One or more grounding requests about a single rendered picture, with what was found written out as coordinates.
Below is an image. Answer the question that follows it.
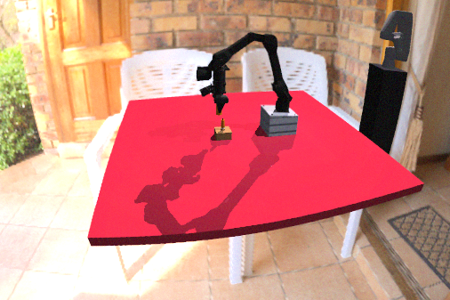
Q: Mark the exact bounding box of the tan square block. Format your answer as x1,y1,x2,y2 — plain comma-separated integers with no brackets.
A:
214,126,232,141

